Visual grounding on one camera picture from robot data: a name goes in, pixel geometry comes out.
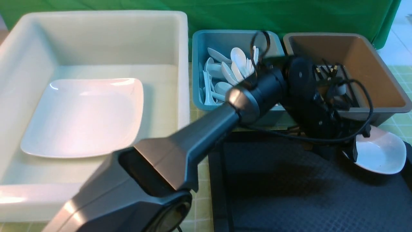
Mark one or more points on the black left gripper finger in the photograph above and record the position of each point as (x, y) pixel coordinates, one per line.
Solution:
(350, 150)

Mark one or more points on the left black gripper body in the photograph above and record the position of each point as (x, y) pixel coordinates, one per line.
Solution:
(318, 119)

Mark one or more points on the small white bowl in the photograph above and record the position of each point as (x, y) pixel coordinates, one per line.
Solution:
(383, 152)

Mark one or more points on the large white rectangular plate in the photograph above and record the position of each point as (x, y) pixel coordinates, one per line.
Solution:
(85, 118)

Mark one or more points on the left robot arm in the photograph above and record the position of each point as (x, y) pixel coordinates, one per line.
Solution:
(147, 187)

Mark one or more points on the black chopstick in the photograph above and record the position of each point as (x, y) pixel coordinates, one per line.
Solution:
(354, 102)

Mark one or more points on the brown plastic bin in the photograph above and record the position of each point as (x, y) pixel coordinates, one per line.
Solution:
(361, 62)

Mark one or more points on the black serving tray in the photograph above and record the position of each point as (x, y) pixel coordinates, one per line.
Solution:
(260, 183)

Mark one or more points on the white soup spoon in bin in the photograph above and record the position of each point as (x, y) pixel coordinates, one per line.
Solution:
(239, 58)
(222, 88)

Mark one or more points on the green backdrop cloth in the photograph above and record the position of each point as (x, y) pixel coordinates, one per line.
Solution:
(369, 18)

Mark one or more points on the teal plastic bin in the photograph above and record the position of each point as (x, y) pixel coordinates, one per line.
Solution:
(223, 41)

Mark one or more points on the large white plastic tub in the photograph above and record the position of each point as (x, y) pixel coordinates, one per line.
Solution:
(151, 46)

